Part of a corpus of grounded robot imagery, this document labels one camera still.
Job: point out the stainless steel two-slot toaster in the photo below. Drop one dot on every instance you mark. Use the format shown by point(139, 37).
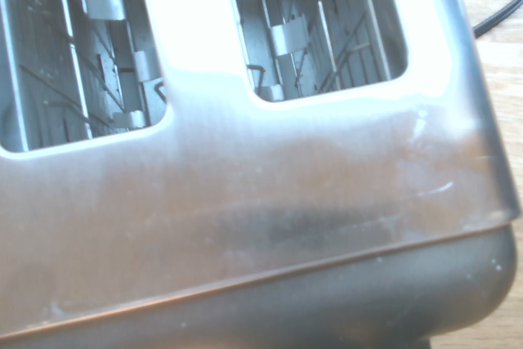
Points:
point(261, 202)

